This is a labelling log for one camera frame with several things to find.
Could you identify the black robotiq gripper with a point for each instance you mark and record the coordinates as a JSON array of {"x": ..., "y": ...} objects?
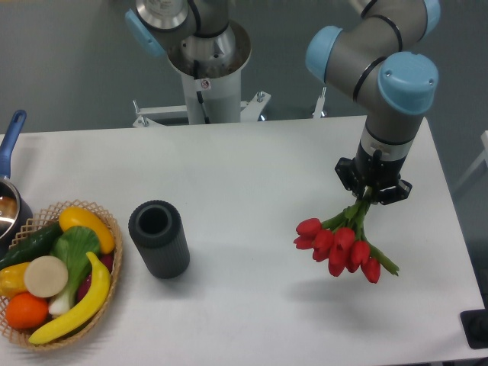
[{"x": 371, "y": 170}]

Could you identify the red tulip bouquet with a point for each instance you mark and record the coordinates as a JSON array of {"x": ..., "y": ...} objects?
[{"x": 341, "y": 242}]

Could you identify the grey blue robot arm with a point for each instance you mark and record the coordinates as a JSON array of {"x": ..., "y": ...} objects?
[{"x": 372, "y": 64}]

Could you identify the dark grey ribbed vase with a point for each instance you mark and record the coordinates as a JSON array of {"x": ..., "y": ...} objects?
[{"x": 157, "y": 231}]

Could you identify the white furniture piece right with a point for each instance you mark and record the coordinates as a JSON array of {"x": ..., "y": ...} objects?
[{"x": 474, "y": 171}]

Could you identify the black device at edge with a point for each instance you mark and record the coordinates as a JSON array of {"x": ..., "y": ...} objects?
[{"x": 474, "y": 323}]

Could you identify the dark red fruit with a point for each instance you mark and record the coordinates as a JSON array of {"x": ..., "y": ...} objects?
[{"x": 108, "y": 261}]

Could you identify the yellow squash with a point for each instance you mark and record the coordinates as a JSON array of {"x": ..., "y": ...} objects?
[{"x": 77, "y": 216}]

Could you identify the green bok choy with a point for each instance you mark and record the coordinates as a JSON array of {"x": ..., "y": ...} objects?
[{"x": 71, "y": 249}]

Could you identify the yellow banana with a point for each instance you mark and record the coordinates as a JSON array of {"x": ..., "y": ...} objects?
[{"x": 90, "y": 304}]

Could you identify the green cucumber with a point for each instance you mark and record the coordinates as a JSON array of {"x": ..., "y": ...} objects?
[{"x": 35, "y": 245}]

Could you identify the beige round disc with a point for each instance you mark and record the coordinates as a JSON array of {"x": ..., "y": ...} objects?
[{"x": 46, "y": 276}]

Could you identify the woven wicker basket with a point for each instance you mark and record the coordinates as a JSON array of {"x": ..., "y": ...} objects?
[{"x": 35, "y": 223}]

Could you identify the orange fruit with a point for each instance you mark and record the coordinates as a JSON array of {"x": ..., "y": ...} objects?
[{"x": 25, "y": 311}]

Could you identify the yellow bell pepper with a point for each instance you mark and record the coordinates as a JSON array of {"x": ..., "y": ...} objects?
[{"x": 12, "y": 280}]

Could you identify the blue handled saucepan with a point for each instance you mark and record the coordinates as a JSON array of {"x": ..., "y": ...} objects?
[{"x": 14, "y": 210}]

